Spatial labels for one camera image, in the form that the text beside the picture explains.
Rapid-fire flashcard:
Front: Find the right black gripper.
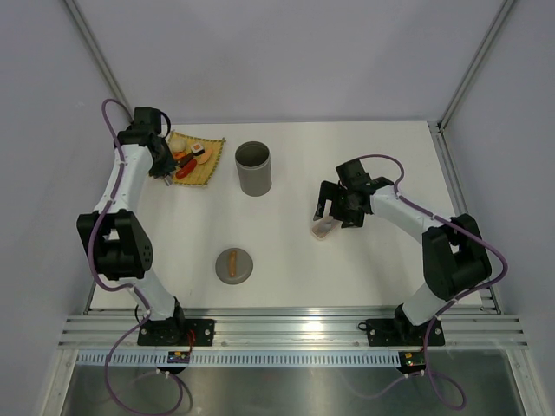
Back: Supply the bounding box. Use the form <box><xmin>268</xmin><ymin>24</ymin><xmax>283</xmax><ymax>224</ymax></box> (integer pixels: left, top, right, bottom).
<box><xmin>314</xmin><ymin>180</ymin><xmax>365</xmax><ymax>228</ymax></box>

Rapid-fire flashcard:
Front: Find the clear cutlery case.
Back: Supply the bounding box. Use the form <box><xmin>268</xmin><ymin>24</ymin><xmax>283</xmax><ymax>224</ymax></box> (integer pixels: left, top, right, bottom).
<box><xmin>310</xmin><ymin>216</ymin><xmax>341</xmax><ymax>240</ymax></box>

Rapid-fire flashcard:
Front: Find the grey cylindrical lunch container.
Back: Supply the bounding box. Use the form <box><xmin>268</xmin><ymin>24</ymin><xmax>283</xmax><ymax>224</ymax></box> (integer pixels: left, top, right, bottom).
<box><xmin>234</xmin><ymin>141</ymin><xmax>272</xmax><ymax>197</ymax></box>

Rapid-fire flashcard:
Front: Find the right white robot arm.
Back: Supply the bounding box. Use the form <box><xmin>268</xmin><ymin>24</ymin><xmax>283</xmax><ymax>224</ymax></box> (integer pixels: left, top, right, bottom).
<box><xmin>313</xmin><ymin>158</ymin><xmax>492</xmax><ymax>347</ymax></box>

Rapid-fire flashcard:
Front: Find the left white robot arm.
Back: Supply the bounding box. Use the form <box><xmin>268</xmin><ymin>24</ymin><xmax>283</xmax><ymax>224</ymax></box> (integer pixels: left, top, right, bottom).
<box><xmin>76</xmin><ymin>107</ymin><xmax>187</xmax><ymax>345</ymax></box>

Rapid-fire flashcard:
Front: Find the dark brown food piece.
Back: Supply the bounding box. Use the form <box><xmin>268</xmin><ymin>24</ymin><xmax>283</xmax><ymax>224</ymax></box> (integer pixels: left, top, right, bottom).
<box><xmin>178</xmin><ymin>153</ymin><xmax>194</xmax><ymax>168</ymax></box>

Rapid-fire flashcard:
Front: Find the red sausage toy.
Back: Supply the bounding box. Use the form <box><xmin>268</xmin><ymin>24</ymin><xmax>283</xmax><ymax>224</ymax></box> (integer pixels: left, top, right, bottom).
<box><xmin>175</xmin><ymin>159</ymin><xmax>197</xmax><ymax>179</ymax></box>

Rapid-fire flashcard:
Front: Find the bamboo mat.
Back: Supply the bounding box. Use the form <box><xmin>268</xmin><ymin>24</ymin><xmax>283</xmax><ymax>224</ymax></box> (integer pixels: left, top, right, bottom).
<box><xmin>167</xmin><ymin>131</ymin><xmax>226</xmax><ymax>187</ymax></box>

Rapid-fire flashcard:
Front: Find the metal spoon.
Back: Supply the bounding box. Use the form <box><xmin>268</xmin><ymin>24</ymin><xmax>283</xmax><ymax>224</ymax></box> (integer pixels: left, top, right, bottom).
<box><xmin>318</xmin><ymin>219</ymin><xmax>338</xmax><ymax>232</ymax></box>

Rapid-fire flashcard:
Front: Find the white round bun toy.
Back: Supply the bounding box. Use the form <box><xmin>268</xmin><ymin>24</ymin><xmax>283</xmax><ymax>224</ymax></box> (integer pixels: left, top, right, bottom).
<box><xmin>168</xmin><ymin>136</ymin><xmax>186</xmax><ymax>153</ymax></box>

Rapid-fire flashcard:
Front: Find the orange food slice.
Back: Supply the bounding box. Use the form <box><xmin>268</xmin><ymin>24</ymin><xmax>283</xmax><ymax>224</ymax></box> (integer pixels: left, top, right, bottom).
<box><xmin>196</xmin><ymin>148</ymin><xmax>213</xmax><ymax>165</ymax></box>

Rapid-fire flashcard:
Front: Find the sushi roll piece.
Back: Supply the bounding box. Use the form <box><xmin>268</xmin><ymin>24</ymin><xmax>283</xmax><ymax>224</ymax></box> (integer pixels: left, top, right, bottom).
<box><xmin>190</xmin><ymin>142</ymin><xmax>205</xmax><ymax>156</ymax></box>

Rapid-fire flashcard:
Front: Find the grey round lid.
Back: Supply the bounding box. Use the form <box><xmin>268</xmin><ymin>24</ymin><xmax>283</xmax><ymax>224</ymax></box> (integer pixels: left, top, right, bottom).
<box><xmin>215</xmin><ymin>248</ymin><xmax>254</xmax><ymax>285</ymax></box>

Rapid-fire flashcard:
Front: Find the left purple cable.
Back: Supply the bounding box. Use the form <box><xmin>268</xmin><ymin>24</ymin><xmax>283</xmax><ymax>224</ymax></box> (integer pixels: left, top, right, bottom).
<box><xmin>86</xmin><ymin>98</ymin><xmax>192</xmax><ymax>413</ymax></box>

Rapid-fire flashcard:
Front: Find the brown lid handle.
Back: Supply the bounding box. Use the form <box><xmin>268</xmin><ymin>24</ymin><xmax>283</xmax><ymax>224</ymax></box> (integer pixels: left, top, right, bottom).
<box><xmin>228</xmin><ymin>250</ymin><xmax>238</xmax><ymax>277</ymax></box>

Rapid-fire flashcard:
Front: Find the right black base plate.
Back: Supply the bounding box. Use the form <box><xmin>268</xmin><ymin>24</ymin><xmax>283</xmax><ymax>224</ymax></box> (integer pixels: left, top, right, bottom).
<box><xmin>357</xmin><ymin>318</ymin><xmax>446</xmax><ymax>347</ymax></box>

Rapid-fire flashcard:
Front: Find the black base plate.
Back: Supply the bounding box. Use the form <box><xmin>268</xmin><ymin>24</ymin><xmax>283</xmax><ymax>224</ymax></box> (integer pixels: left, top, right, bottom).
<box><xmin>357</xmin><ymin>318</ymin><xmax>446</xmax><ymax>347</ymax></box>
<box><xmin>137</xmin><ymin>319</ymin><xmax>216</xmax><ymax>347</ymax></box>

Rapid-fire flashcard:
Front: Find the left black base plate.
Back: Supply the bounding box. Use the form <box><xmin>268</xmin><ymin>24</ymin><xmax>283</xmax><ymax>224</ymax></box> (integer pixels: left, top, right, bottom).
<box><xmin>137</xmin><ymin>319</ymin><xmax>216</xmax><ymax>347</ymax></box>

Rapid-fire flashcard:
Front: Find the aluminium front rail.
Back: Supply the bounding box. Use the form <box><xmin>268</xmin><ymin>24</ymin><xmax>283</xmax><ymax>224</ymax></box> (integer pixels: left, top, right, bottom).
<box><xmin>58</xmin><ymin>308</ymin><xmax>529</xmax><ymax>351</ymax></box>

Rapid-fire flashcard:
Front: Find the white slotted cable duct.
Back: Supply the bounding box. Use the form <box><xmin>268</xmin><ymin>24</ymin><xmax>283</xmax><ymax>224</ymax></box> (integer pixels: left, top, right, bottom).
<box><xmin>76</xmin><ymin>350</ymin><xmax>401</xmax><ymax>368</ymax></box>

